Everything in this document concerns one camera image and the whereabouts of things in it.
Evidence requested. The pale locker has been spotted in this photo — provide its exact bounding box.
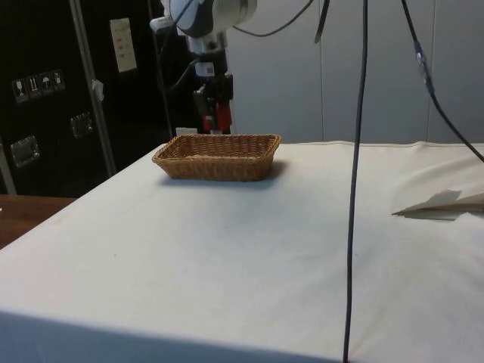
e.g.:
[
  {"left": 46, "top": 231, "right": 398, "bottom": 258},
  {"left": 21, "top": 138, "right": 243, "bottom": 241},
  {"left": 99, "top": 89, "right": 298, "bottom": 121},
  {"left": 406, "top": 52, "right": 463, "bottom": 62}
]
[
  {"left": 225, "top": 0, "right": 323, "bottom": 144},
  {"left": 427, "top": 0, "right": 484, "bottom": 144},
  {"left": 321, "top": 0, "right": 430, "bottom": 144}
]

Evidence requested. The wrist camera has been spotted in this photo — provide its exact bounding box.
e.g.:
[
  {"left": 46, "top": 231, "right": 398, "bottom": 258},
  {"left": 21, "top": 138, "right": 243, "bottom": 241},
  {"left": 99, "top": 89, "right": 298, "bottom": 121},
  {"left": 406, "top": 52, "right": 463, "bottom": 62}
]
[{"left": 188, "top": 34, "right": 228, "bottom": 54}]

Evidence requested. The black strap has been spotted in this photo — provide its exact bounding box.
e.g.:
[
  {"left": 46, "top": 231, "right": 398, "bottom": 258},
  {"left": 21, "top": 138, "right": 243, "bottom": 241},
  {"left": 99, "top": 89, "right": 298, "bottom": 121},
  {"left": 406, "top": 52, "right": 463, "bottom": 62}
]
[{"left": 314, "top": 0, "right": 331, "bottom": 45}]

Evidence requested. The red cube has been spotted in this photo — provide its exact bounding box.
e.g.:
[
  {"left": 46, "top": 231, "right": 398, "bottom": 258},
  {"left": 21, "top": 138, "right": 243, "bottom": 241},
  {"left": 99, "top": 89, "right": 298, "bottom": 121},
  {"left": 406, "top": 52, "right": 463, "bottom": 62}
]
[{"left": 203, "top": 101, "right": 232, "bottom": 132}]

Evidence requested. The wicker basket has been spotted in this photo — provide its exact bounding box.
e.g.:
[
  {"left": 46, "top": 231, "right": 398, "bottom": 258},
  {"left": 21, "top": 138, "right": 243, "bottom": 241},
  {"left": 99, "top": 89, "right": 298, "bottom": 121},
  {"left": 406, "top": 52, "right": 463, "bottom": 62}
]
[{"left": 151, "top": 133, "right": 283, "bottom": 182}]

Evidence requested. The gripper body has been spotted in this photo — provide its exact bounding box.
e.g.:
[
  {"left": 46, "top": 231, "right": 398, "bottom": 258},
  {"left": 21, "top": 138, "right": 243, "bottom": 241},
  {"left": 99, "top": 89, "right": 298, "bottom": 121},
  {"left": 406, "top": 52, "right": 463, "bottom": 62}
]
[{"left": 194, "top": 51, "right": 229, "bottom": 79}]

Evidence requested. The black cabinet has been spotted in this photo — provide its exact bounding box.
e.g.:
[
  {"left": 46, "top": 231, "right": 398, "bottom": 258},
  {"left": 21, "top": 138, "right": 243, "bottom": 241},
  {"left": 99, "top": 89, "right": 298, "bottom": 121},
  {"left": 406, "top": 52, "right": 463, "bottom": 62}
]
[{"left": 0, "top": 0, "right": 228, "bottom": 199}]

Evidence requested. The black cable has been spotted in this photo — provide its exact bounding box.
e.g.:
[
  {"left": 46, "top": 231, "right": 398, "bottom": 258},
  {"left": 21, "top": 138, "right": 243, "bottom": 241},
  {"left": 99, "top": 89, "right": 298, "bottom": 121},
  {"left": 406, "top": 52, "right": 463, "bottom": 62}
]
[
  {"left": 341, "top": 0, "right": 371, "bottom": 363},
  {"left": 399, "top": 0, "right": 484, "bottom": 163},
  {"left": 231, "top": 0, "right": 315, "bottom": 39},
  {"left": 160, "top": 56, "right": 200, "bottom": 92}
]

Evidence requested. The silver bracket-mounted camera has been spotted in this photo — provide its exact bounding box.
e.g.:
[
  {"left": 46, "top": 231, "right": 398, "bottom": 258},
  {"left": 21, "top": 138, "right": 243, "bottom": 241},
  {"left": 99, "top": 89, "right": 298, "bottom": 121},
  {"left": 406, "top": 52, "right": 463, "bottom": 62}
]
[{"left": 149, "top": 16, "right": 178, "bottom": 33}]

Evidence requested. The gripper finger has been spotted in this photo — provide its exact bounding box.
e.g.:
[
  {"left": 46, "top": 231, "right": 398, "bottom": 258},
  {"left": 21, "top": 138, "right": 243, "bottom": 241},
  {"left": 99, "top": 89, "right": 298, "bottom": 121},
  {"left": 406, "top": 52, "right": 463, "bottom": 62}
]
[
  {"left": 192, "top": 85, "right": 208, "bottom": 119},
  {"left": 217, "top": 73, "right": 234, "bottom": 103}
]

